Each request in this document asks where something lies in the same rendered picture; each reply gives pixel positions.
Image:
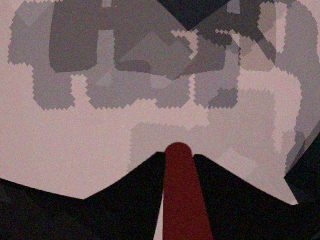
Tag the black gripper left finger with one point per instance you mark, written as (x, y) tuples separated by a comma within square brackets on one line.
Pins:
[(126, 210)]

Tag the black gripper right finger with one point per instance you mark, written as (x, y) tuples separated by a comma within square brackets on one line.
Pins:
[(238, 210)]

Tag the dark red peg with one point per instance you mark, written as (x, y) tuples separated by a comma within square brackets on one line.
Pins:
[(184, 213)]

